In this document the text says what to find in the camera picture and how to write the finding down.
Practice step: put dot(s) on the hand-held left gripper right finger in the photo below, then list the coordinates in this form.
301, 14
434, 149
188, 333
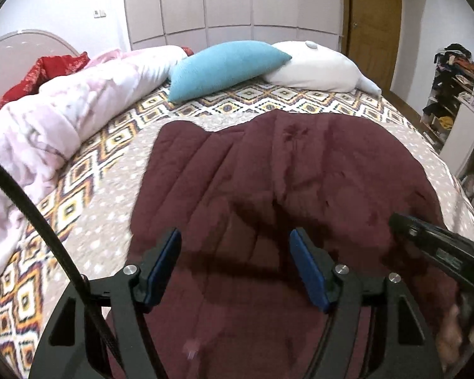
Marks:
310, 272

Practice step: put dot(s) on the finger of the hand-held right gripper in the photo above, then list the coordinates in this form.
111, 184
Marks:
412, 233

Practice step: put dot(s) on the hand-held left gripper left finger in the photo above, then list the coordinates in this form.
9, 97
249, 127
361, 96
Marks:
164, 264

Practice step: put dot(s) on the maroon puffer coat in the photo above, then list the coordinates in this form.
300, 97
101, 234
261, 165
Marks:
300, 173

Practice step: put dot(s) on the person's right hand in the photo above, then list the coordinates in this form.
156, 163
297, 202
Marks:
454, 339

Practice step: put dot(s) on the beige quilted bedspread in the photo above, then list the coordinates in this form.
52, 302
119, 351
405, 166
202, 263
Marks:
102, 205

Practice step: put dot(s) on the white cabinet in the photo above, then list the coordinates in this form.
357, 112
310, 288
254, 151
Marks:
462, 134

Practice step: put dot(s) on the geometric patterned bed sheet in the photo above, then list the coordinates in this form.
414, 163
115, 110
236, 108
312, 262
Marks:
114, 134

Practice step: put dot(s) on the cluttered shoe rack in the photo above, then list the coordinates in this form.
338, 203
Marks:
450, 83

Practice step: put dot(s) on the pink fleece blanket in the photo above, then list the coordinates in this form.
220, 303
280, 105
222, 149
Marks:
63, 114

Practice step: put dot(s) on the white plush pillow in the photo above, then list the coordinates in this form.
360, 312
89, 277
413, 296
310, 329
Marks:
320, 71

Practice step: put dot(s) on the teal pillow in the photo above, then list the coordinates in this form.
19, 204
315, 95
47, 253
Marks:
221, 67

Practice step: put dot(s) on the wooden door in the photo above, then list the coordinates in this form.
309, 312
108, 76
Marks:
375, 19

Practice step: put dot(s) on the red patterned cloth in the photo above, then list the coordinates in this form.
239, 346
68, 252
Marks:
47, 71

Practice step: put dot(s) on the rounded pale headboard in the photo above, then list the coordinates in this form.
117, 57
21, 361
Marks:
8, 51

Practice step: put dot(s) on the glossy pale wardrobe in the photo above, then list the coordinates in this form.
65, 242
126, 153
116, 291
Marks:
229, 0

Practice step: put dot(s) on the white wall switch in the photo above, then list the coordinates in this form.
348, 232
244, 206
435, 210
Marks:
99, 13

